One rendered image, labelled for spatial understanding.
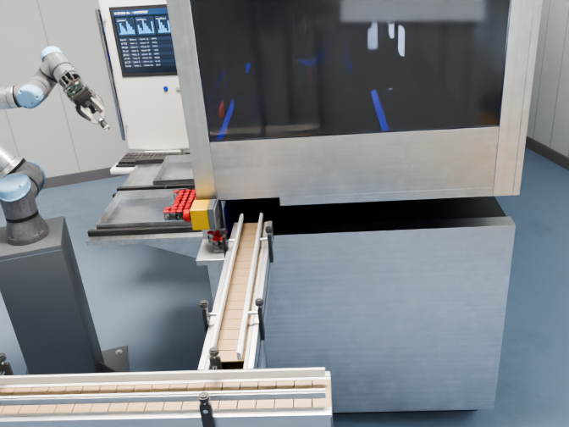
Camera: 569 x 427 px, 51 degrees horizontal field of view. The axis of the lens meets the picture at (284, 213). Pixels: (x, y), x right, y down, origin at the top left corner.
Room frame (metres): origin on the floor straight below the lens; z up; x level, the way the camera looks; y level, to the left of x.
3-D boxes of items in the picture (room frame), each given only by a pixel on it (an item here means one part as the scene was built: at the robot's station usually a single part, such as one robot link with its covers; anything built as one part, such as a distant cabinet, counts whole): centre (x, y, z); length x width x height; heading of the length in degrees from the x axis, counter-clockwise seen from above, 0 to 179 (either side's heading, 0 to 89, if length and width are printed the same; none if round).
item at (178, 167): (2.26, 0.32, 0.90); 0.34 x 0.26 x 0.04; 85
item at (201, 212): (1.66, 0.25, 0.99); 0.08 x 0.07 x 0.07; 85
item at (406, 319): (2.71, -0.31, 0.44); 2.06 x 1.00 x 0.88; 175
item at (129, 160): (2.62, 0.55, 0.82); 0.40 x 0.14 x 0.02; 80
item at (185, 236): (2.10, 0.40, 0.87); 0.70 x 0.48 x 0.02; 175
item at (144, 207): (1.93, 0.46, 0.90); 0.34 x 0.26 x 0.04; 85
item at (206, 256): (1.65, 0.21, 0.87); 0.14 x 0.13 x 0.02; 85
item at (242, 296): (1.37, 0.13, 0.92); 0.69 x 0.15 x 0.16; 175
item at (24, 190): (2.02, 0.97, 0.96); 0.13 x 0.12 x 0.14; 3
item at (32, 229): (2.02, 0.97, 0.84); 0.15 x 0.15 x 0.10
